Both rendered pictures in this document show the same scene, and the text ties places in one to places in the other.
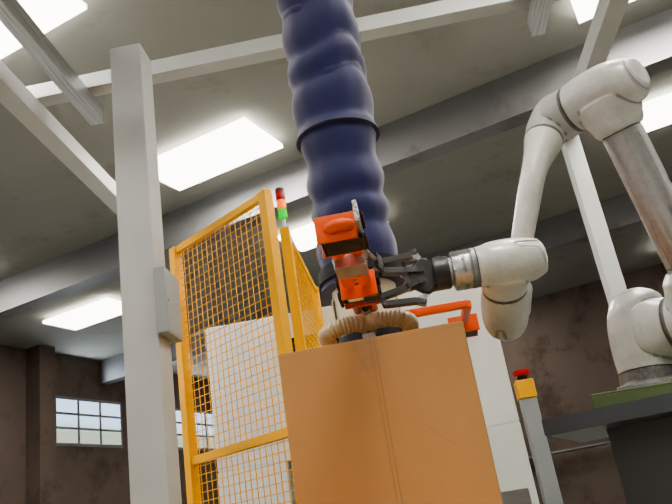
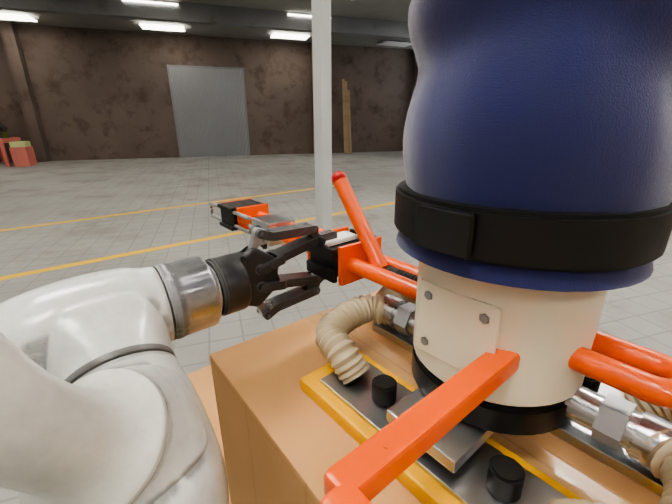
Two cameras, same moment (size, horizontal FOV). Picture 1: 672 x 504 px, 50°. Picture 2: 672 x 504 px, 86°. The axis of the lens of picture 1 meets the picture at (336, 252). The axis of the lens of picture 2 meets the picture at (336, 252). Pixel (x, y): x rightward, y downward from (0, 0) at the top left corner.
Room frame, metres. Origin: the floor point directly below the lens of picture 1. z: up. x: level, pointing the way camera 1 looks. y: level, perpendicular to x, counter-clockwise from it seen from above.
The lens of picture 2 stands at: (1.94, -0.41, 1.27)
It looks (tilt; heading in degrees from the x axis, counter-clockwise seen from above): 20 degrees down; 137
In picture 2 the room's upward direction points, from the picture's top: straight up
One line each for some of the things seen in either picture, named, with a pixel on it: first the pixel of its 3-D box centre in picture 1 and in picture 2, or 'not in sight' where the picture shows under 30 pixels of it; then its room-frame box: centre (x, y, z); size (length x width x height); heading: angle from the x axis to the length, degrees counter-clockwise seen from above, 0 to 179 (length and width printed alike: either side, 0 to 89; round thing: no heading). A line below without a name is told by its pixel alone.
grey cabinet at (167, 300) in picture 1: (168, 305); not in sight; (3.05, 0.77, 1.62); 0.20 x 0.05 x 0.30; 176
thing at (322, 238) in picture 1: (338, 235); (245, 213); (1.21, -0.01, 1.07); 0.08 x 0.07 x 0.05; 176
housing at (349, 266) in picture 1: (349, 261); (273, 228); (1.35, -0.02, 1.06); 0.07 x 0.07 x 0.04; 86
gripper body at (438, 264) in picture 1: (429, 275); (244, 278); (1.54, -0.20, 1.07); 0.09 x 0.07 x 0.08; 86
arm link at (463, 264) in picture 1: (462, 269); (188, 295); (1.53, -0.27, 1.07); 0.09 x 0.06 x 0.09; 176
